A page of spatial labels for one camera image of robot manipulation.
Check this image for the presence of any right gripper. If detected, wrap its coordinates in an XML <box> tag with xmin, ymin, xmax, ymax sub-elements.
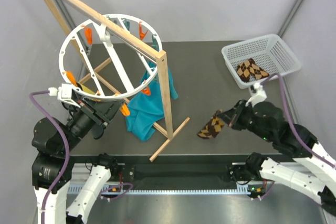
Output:
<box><xmin>216</xmin><ymin>98</ymin><xmax>272</xmax><ymax>142</ymax></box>

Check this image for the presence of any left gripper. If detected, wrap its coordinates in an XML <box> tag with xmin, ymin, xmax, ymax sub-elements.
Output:
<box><xmin>60</xmin><ymin>93</ymin><xmax>125</xmax><ymax>152</ymax></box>

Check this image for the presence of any orange clothespin front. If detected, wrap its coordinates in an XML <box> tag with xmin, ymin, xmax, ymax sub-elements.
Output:
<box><xmin>120</xmin><ymin>104</ymin><xmax>130</xmax><ymax>116</ymax></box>

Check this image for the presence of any orange clothespin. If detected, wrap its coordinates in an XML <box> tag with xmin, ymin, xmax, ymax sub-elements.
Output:
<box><xmin>120</xmin><ymin>104</ymin><xmax>130</xmax><ymax>116</ymax></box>
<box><xmin>141</xmin><ymin>87</ymin><xmax>151</xmax><ymax>96</ymax></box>
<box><xmin>138</xmin><ymin>21</ymin><xmax>148</xmax><ymax>40</ymax></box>
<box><xmin>84</xmin><ymin>26</ymin><xmax>93</xmax><ymax>45</ymax></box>
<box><xmin>65</xmin><ymin>71</ymin><xmax>77</xmax><ymax>87</ymax></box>

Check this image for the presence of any brown argyle sock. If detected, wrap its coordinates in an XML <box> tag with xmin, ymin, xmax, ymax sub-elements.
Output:
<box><xmin>236</xmin><ymin>58</ymin><xmax>269</xmax><ymax>83</ymax></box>
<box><xmin>196</xmin><ymin>109</ymin><xmax>225</xmax><ymax>139</ymax></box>

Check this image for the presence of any white round clip hanger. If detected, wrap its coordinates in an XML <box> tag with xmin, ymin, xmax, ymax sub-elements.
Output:
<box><xmin>58</xmin><ymin>19</ymin><xmax>158</xmax><ymax>101</ymax></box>

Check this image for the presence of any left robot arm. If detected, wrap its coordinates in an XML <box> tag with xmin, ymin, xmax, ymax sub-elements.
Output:
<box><xmin>31</xmin><ymin>97</ymin><xmax>124</xmax><ymax>223</ymax></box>

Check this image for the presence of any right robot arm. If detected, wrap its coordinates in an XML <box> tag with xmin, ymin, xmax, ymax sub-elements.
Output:
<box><xmin>218</xmin><ymin>100</ymin><xmax>335</xmax><ymax>215</ymax></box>

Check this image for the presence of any black and yellow sock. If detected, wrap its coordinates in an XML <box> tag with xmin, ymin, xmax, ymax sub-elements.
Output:
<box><xmin>61</xmin><ymin>82</ymin><xmax>108</xmax><ymax>140</ymax></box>

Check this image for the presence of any teal cloth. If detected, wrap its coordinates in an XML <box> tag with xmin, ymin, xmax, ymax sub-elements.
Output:
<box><xmin>125</xmin><ymin>77</ymin><xmax>164</xmax><ymax>142</ymax></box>

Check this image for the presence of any white plastic basket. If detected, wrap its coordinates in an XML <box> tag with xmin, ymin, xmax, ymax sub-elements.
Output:
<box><xmin>221</xmin><ymin>34</ymin><xmax>302</xmax><ymax>89</ymax></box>

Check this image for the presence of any orange clothespin top left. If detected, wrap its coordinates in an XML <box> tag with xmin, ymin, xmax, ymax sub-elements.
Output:
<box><xmin>84</xmin><ymin>26</ymin><xmax>93</xmax><ymax>45</ymax></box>

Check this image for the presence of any orange clothespin top right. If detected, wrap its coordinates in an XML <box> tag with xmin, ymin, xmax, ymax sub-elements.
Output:
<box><xmin>138</xmin><ymin>21</ymin><xmax>148</xmax><ymax>40</ymax></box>

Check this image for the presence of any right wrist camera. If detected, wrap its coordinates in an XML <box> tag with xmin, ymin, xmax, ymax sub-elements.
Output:
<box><xmin>247</xmin><ymin>82</ymin><xmax>267</xmax><ymax>106</ymax></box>

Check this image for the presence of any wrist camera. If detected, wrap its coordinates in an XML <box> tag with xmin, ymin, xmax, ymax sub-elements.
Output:
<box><xmin>48</xmin><ymin>83</ymin><xmax>80</xmax><ymax>108</ymax></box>
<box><xmin>247</xmin><ymin>82</ymin><xmax>267</xmax><ymax>106</ymax></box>

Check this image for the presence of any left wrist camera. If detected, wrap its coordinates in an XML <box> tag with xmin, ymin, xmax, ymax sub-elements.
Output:
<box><xmin>48</xmin><ymin>83</ymin><xmax>80</xmax><ymax>108</ymax></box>

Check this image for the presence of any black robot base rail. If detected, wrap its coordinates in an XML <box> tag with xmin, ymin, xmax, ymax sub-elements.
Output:
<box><xmin>89</xmin><ymin>154</ymin><xmax>268</xmax><ymax>190</ymax></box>

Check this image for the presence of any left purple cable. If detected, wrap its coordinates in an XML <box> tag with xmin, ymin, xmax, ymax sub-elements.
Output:
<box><xmin>29</xmin><ymin>90</ymin><xmax>71</xmax><ymax>211</ymax></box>

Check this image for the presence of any wooden drying rack frame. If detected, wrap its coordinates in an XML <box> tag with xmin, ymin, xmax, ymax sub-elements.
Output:
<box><xmin>44</xmin><ymin>0</ymin><xmax>189</xmax><ymax>162</ymax></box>

